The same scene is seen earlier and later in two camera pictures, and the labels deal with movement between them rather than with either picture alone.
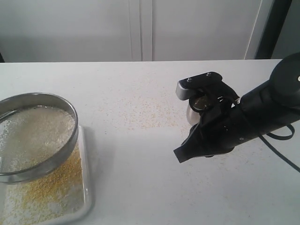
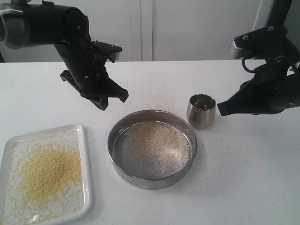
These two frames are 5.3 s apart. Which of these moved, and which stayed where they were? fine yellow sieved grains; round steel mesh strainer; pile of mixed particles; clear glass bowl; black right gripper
Moved: black right gripper; pile of mixed particles; round steel mesh strainer
Stayed: clear glass bowl; fine yellow sieved grains
